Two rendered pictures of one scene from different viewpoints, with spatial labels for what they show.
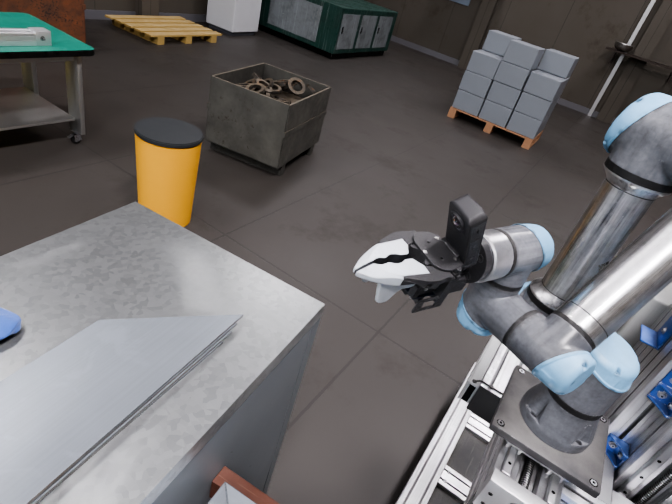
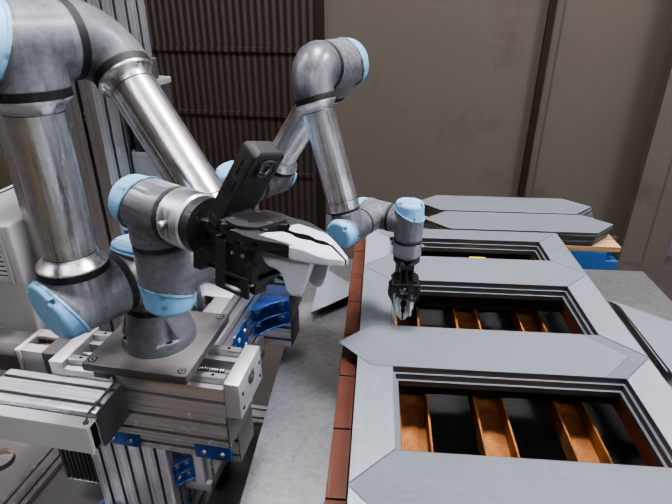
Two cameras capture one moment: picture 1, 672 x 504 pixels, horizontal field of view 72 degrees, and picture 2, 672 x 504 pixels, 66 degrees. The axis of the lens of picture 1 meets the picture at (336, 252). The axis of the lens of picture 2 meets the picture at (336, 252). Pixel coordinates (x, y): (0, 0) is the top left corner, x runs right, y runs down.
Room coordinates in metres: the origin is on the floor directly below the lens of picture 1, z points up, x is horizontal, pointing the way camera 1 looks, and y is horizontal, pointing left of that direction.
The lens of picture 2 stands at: (0.56, 0.41, 1.68)
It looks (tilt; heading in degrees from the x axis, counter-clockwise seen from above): 26 degrees down; 257
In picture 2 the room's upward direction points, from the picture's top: straight up
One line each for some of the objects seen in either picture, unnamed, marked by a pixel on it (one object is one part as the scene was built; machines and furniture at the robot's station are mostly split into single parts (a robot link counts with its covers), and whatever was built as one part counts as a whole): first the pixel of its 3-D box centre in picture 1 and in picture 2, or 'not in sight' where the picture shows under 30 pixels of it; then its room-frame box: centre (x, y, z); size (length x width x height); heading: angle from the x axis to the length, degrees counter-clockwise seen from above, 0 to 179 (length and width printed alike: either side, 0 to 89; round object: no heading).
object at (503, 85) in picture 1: (511, 88); not in sight; (7.30, -1.75, 0.61); 1.28 x 0.82 x 1.22; 67
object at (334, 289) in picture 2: not in sight; (333, 289); (0.19, -1.23, 0.70); 0.39 x 0.12 x 0.04; 72
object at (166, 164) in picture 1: (167, 176); not in sight; (2.51, 1.14, 0.30); 0.39 x 0.38 x 0.61; 66
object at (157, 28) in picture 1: (166, 29); not in sight; (7.02, 3.32, 0.06); 1.39 x 0.96 x 0.13; 156
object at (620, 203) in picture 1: (595, 242); (55, 185); (0.82, -0.46, 1.41); 0.15 x 0.12 x 0.55; 40
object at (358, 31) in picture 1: (326, 19); not in sight; (9.91, 1.49, 0.42); 2.13 x 1.95 x 0.84; 156
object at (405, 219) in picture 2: not in sight; (408, 220); (0.10, -0.74, 1.17); 0.09 x 0.08 x 0.11; 132
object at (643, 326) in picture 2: not in sight; (667, 334); (-0.71, -0.62, 0.77); 0.45 x 0.20 x 0.04; 72
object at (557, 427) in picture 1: (565, 406); (156, 317); (0.72, -0.55, 1.09); 0.15 x 0.15 x 0.10
